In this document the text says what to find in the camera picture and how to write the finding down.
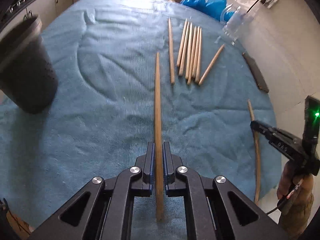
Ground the clear glass mug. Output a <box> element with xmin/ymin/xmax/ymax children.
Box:
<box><xmin>220</xmin><ymin>2</ymin><xmax>258</xmax><ymax>46</ymax></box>

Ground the wooden chopstick single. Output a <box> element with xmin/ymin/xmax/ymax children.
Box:
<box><xmin>168</xmin><ymin>18</ymin><xmax>175</xmax><ymax>85</ymax></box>

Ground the dark wooden chopstick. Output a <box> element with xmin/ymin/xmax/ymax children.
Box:
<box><xmin>247</xmin><ymin>99</ymin><xmax>262</xmax><ymax>205</ymax></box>

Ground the wooden chopstick bundle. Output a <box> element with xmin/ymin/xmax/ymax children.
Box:
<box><xmin>185</xmin><ymin>22</ymin><xmax>193</xmax><ymax>80</ymax></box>
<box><xmin>178</xmin><ymin>22</ymin><xmax>190</xmax><ymax>76</ymax></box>
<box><xmin>195</xmin><ymin>28</ymin><xmax>202</xmax><ymax>83</ymax></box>
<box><xmin>176</xmin><ymin>19</ymin><xmax>188</xmax><ymax>67</ymax></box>
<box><xmin>187</xmin><ymin>26</ymin><xmax>197</xmax><ymax>85</ymax></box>
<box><xmin>192</xmin><ymin>26</ymin><xmax>200</xmax><ymax>79</ymax></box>

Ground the gloved right hand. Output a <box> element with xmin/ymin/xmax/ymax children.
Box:
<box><xmin>277</xmin><ymin>161</ymin><xmax>314</xmax><ymax>239</ymax></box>

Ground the blue plastic bag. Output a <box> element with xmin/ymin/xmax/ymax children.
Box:
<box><xmin>180</xmin><ymin>0</ymin><xmax>227</xmax><ymax>21</ymax></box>

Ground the long wooden chopstick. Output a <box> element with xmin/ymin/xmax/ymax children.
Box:
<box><xmin>154</xmin><ymin>52</ymin><xmax>164</xmax><ymax>222</ymax></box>

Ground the blue towel table cloth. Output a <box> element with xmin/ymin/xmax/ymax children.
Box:
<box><xmin>1</xmin><ymin>0</ymin><xmax>276</xmax><ymax>227</ymax></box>

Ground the wooden chopstick angled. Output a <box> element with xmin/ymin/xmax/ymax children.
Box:
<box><xmin>198</xmin><ymin>44</ymin><xmax>225</xmax><ymax>86</ymax></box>

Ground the black smartphone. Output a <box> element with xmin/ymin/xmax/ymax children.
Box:
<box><xmin>242</xmin><ymin>52</ymin><xmax>270</xmax><ymax>93</ymax></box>

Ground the black utensil holder cup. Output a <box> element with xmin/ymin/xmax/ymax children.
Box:
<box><xmin>1</xmin><ymin>15</ymin><xmax>58</xmax><ymax>114</ymax></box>

